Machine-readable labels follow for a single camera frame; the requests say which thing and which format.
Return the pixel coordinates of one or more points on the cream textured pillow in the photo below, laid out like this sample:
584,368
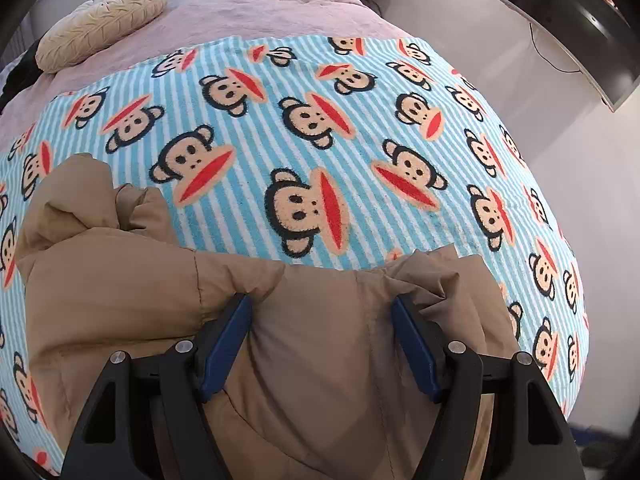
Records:
100,20

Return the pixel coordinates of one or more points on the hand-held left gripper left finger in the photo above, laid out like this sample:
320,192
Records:
225,345

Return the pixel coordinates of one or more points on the dark cloth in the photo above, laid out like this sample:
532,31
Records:
20,75

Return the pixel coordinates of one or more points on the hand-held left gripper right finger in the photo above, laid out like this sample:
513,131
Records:
415,345

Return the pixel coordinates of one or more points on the wall-mounted television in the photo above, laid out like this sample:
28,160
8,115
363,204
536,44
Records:
565,10

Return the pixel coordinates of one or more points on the tan puffer jacket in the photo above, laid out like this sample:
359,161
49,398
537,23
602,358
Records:
310,385

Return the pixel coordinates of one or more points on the monkey print striped blanket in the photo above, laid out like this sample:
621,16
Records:
300,110

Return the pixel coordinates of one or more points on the pink bed cover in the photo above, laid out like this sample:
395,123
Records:
250,10

